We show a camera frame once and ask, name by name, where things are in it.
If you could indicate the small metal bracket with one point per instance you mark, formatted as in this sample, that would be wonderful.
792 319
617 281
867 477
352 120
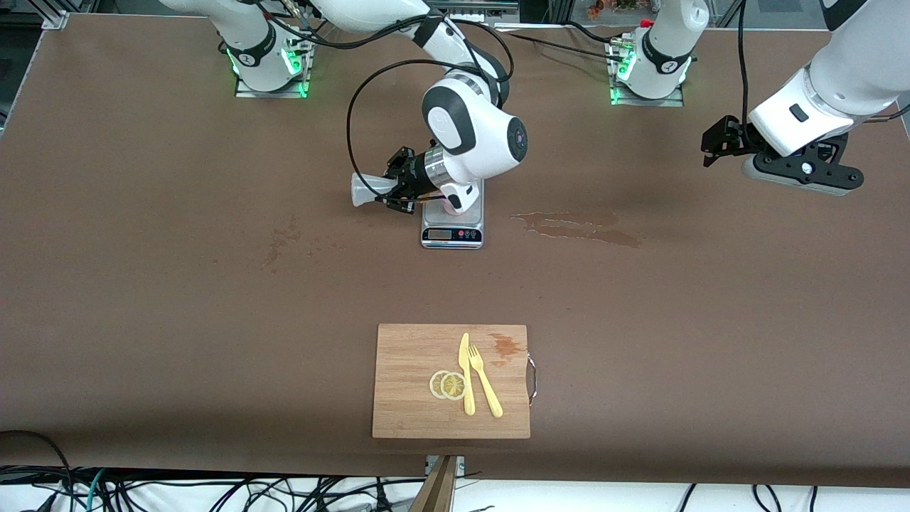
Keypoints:
461 464

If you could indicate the pink plastic cup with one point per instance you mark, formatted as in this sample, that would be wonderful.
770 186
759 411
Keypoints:
449 206

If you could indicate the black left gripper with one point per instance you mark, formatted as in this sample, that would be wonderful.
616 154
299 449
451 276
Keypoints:
731 136

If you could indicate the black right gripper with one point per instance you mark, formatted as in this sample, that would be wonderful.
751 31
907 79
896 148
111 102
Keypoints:
411 173

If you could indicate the brown table cover sheet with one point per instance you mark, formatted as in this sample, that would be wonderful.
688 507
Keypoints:
213 341

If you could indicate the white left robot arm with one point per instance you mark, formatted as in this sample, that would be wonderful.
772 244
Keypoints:
817 99

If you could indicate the wooden cutting board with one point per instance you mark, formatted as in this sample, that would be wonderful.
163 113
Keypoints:
405 398

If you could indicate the colourful background objects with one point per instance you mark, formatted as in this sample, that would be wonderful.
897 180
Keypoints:
611 7

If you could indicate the yellow plastic knife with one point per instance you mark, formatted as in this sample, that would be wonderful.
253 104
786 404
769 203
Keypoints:
468 391

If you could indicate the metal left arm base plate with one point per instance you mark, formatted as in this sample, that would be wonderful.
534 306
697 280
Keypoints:
672 102

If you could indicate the translucent sauce bottle orange cap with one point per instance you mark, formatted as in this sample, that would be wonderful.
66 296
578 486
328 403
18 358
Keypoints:
366 188

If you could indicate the silver digital kitchen scale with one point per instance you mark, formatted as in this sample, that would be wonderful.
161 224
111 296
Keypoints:
453 233

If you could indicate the lemon slice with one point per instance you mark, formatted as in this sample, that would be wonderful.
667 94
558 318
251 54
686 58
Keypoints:
434 384
453 386

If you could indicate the yellow plastic fork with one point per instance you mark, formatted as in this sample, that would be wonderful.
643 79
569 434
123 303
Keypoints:
487 387

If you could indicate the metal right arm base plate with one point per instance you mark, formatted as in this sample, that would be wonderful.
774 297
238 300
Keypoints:
245 91

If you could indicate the wooden post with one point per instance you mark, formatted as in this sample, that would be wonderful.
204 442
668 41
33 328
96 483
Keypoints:
437 491

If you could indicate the aluminium frame profile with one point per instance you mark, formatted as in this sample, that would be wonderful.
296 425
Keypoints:
57 18

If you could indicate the brown liquid spill puddle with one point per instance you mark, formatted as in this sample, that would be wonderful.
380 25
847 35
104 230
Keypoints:
561 226

